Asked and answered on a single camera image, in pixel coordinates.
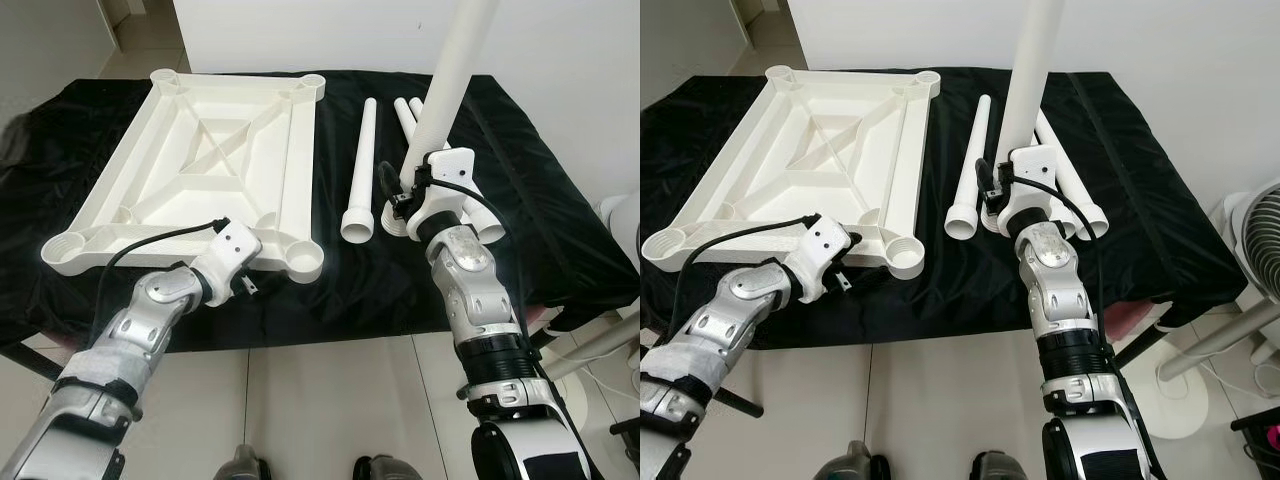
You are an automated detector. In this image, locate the white plastic table leg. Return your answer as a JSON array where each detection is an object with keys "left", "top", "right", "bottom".
[
  {"left": 1030, "top": 112, "right": 1089, "bottom": 239},
  {"left": 381, "top": 0, "right": 499, "bottom": 239},
  {"left": 1040, "top": 108, "right": 1109, "bottom": 239},
  {"left": 393, "top": 97, "right": 491, "bottom": 241},
  {"left": 340, "top": 97, "right": 380, "bottom": 244},
  {"left": 945, "top": 95, "right": 993, "bottom": 241},
  {"left": 983, "top": 0, "right": 1063, "bottom": 238},
  {"left": 408, "top": 97, "right": 508, "bottom": 244}
]

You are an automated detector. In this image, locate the white plastic table top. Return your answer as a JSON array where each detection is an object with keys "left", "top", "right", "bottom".
[
  {"left": 640, "top": 65, "right": 943, "bottom": 279},
  {"left": 40, "top": 70, "right": 328, "bottom": 286}
]

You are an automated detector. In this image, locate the black table cloth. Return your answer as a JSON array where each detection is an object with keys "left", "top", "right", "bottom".
[
  {"left": 0, "top": 70, "right": 641, "bottom": 351},
  {"left": 640, "top": 68, "right": 1249, "bottom": 346}
]

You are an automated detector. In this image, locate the black metal table leg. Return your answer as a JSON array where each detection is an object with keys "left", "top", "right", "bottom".
[
  {"left": 712, "top": 388, "right": 767, "bottom": 418},
  {"left": 1110, "top": 320, "right": 1163, "bottom": 373},
  {"left": 0, "top": 343, "right": 63, "bottom": 381}
]

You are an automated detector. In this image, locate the grey left robot foot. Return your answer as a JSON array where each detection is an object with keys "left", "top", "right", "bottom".
[
  {"left": 215, "top": 445, "right": 271, "bottom": 480},
  {"left": 815, "top": 440, "right": 886, "bottom": 480}
]

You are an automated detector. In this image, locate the grey robot foot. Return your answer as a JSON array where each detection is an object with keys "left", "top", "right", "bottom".
[
  {"left": 815, "top": 440, "right": 886, "bottom": 480},
  {"left": 965, "top": 450, "right": 1031, "bottom": 480},
  {"left": 352, "top": 455, "right": 416, "bottom": 480},
  {"left": 215, "top": 445, "right": 271, "bottom": 480}
]

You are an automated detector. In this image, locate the grey right robot foot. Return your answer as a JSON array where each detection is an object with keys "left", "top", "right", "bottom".
[
  {"left": 965, "top": 450, "right": 1031, "bottom": 480},
  {"left": 352, "top": 455, "right": 416, "bottom": 480}
]

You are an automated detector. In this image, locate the black metal rack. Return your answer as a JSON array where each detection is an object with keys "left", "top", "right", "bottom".
[{"left": 1230, "top": 405, "right": 1280, "bottom": 480}]

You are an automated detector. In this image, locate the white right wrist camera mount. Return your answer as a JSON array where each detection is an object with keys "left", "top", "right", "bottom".
[
  {"left": 405, "top": 148, "right": 477, "bottom": 229},
  {"left": 1003, "top": 143, "right": 1063, "bottom": 223}
]

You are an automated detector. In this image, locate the white pedestal fan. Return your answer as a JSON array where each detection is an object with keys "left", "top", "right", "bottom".
[
  {"left": 1125, "top": 178, "right": 1280, "bottom": 443},
  {"left": 540, "top": 193, "right": 641, "bottom": 401}
]

